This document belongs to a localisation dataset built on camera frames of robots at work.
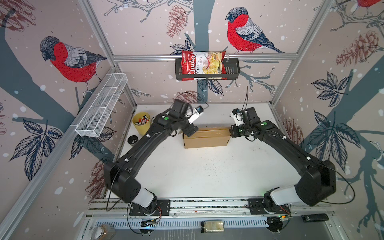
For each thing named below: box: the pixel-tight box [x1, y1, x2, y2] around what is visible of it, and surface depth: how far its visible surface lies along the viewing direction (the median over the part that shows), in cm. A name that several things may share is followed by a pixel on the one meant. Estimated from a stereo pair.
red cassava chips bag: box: [181, 50, 228, 81], surface depth 90 cm
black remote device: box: [301, 213, 330, 223], surface depth 70 cm
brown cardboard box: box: [183, 126, 231, 149], surface depth 85 cm
